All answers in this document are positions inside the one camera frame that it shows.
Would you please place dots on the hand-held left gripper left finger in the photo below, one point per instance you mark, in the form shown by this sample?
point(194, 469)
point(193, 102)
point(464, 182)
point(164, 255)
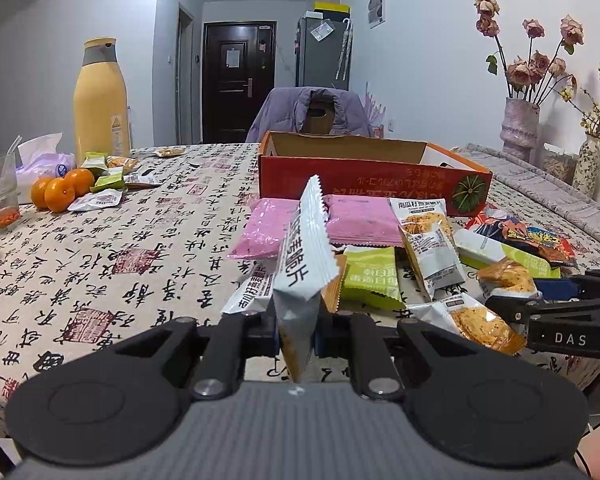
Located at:
point(262, 332)

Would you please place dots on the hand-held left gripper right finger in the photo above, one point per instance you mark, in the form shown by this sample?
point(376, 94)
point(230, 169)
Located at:
point(332, 332)

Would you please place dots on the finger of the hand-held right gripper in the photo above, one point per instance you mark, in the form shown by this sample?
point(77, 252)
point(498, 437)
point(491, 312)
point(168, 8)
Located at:
point(540, 306)
point(557, 289)

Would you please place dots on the round pastry packet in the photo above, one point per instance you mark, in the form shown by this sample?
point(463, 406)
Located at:
point(507, 277)

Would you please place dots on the green snack packet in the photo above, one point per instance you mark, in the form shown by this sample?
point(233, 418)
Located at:
point(372, 277)

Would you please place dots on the white chip packet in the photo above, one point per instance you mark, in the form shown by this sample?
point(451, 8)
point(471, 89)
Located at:
point(300, 260)

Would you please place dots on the white crisp packet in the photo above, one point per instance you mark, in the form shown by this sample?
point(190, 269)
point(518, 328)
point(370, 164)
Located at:
point(437, 265)
point(420, 212)
point(470, 322)

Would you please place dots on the orange cardboard box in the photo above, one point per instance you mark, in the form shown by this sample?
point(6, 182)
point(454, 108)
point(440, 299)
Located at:
point(355, 180)

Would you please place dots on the white packet with dark label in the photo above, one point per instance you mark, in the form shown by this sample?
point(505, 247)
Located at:
point(252, 290)

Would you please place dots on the colourful cartoon snack packet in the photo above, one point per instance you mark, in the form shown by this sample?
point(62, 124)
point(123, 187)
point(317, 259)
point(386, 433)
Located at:
point(530, 235)

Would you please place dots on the white and lime packet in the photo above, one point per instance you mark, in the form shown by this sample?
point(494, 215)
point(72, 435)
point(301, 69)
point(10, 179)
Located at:
point(490, 250)

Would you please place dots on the grey quilted cloth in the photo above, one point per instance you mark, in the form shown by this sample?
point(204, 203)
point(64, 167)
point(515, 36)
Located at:
point(555, 200)

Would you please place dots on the pink snack packet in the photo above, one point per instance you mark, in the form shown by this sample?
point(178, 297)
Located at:
point(262, 227)
point(362, 220)

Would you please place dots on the clear storage jar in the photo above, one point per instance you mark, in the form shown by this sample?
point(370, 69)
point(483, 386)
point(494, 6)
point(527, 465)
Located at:
point(559, 165)

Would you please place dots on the floral patterned vase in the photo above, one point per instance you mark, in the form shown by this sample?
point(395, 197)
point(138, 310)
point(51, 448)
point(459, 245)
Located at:
point(586, 167)

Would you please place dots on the pink ceramic vase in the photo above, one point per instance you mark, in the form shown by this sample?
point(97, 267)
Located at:
point(519, 130)

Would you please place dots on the small white packet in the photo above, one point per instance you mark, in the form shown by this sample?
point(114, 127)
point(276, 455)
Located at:
point(142, 180)
point(97, 201)

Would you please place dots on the small flat packet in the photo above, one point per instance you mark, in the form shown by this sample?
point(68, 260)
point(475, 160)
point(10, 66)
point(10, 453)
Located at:
point(169, 152)

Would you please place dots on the small green packet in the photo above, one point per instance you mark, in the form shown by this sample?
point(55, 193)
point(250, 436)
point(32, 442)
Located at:
point(107, 183)
point(95, 160)

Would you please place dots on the wooden chair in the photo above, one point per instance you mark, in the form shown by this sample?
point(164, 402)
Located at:
point(319, 117)

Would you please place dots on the purple jacket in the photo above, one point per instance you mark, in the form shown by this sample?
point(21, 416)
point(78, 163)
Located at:
point(280, 115)

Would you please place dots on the small orange packet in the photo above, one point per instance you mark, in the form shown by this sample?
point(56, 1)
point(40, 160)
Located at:
point(122, 162)

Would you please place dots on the dried rose bouquet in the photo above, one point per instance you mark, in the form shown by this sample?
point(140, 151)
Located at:
point(525, 70)

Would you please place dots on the orange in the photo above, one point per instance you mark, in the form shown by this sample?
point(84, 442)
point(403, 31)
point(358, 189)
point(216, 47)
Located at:
point(80, 180)
point(60, 196)
point(40, 192)

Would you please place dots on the dark entrance door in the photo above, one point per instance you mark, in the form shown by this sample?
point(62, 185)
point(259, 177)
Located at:
point(237, 85)

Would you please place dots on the interior glass door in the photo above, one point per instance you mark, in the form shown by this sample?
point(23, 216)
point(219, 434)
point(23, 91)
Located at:
point(185, 80)

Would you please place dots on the grey refrigerator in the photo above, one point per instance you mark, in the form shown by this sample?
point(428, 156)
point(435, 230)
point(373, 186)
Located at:
point(320, 65)

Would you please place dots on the yellow bottle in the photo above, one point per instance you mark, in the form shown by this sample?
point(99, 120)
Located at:
point(100, 110)

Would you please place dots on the tissue pack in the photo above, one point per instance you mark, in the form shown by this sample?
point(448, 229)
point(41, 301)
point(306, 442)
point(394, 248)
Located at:
point(45, 162)

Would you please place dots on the white umbrella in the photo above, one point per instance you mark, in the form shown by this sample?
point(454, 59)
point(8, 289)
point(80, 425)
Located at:
point(344, 50)

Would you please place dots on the clear plastic bag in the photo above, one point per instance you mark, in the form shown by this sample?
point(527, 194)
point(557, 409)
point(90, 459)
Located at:
point(322, 32)

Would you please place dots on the yellow box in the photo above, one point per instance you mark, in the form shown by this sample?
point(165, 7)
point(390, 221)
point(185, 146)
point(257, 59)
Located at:
point(332, 7)

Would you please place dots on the pink wall decal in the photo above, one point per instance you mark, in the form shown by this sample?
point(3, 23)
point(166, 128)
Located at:
point(374, 105)

